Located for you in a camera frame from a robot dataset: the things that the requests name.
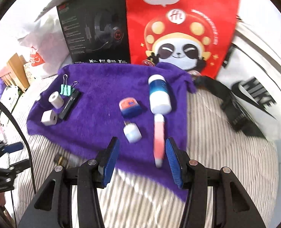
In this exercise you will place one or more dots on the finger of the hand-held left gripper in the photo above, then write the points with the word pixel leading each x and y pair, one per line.
pixel 14 147
pixel 19 165

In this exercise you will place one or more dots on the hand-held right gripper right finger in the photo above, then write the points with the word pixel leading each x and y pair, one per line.
pixel 174 163

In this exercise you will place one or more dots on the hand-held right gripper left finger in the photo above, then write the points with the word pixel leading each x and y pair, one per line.
pixel 109 161

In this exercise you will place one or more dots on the pink and white tube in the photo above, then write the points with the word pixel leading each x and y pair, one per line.
pixel 159 142

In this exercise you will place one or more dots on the small white charger plug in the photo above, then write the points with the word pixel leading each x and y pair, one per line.
pixel 132 133

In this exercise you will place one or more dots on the white cube charger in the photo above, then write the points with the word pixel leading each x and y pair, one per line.
pixel 49 118

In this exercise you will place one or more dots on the white tape roll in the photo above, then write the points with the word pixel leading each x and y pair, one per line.
pixel 56 101

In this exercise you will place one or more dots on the black rectangular item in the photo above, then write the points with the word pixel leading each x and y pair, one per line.
pixel 69 105

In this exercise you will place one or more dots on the white and blue bottle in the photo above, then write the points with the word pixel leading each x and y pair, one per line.
pixel 158 95

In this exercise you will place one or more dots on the green binder clip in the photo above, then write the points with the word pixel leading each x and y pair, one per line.
pixel 66 90

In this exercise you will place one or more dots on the striped bed sheet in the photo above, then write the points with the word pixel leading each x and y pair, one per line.
pixel 214 152

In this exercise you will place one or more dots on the small clear bottle brown cap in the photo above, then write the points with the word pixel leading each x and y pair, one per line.
pixel 62 159

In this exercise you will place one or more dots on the purple fluffy cloth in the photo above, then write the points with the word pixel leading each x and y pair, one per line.
pixel 102 95

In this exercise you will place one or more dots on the patterned small box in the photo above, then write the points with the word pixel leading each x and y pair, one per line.
pixel 29 73

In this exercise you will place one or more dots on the wooden rack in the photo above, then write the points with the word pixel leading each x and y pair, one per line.
pixel 14 68

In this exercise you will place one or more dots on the white plastic bag red logo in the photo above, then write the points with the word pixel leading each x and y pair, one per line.
pixel 47 42

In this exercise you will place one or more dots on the white bag black print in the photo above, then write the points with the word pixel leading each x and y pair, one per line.
pixel 249 59

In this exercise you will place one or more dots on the black headset box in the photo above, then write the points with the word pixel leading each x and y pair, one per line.
pixel 83 28

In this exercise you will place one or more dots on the red panda paper bag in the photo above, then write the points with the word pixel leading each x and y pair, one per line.
pixel 178 9

